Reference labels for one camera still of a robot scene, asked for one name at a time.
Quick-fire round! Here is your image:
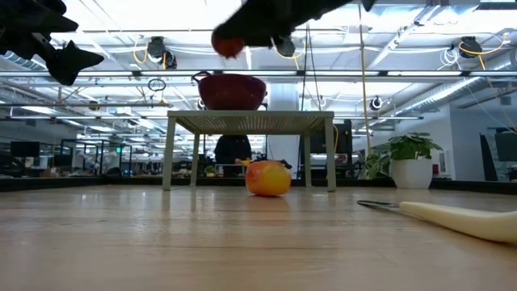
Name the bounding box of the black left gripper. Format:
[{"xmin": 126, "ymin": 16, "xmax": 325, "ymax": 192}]
[{"xmin": 0, "ymin": 0, "xmax": 105, "ymax": 87}]

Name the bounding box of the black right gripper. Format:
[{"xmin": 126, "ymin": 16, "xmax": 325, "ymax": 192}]
[{"xmin": 211, "ymin": 0, "xmax": 353, "ymax": 47}]

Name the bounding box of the dark red plum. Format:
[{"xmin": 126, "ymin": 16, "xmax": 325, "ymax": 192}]
[{"xmin": 210, "ymin": 34, "xmax": 246, "ymax": 60}]

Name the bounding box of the magenta plastic colander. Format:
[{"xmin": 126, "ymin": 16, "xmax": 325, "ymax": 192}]
[{"xmin": 191, "ymin": 71, "xmax": 268, "ymax": 112}]

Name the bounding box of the pale green perforated shelf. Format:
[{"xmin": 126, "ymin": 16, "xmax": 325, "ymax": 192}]
[{"xmin": 162, "ymin": 109, "xmax": 338, "ymax": 193}]

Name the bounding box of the red-yellow mango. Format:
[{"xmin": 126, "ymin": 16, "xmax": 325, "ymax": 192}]
[{"xmin": 244, "ymin": 159, "xmax": 292, "ymax": 198}]

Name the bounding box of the green plant in white pot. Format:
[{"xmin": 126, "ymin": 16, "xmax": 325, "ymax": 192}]
[{"xmin": 365, "ymin": 132, "xmax": 444, "ymax": 190}]

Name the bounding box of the black upright panel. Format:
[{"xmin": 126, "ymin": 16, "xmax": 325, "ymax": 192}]
[{"xmin": 479, "ymin": 133, "xmax": 498, "ymax": 178}]

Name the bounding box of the hanging black cable loop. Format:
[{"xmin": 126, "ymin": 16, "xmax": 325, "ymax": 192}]
[{"xmin": 146, "ymin": 78, "xmax": 168, "ymax": 93}]

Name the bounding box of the black background workstation frame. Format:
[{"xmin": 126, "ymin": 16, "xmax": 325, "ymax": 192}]
[{"xmin": 59, "ymin": 138, "xmax": 133, "ymax": 177}]

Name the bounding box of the yellow hanging cord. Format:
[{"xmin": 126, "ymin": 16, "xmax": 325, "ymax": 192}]
[{"xmin": 356, "ymin": 0, "xmax": 372, "ymax": 161}]

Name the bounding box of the black aluminium table frame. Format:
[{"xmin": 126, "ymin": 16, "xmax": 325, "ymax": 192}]
[{"xmin": 0, "ymin": 176, "xmax": 517, "ymax": 192}]

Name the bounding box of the knife with cream handle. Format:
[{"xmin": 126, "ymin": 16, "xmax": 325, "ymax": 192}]
[{"xmin": 355, "ymin": 200, "xmax": 517, "ymax": 245}]

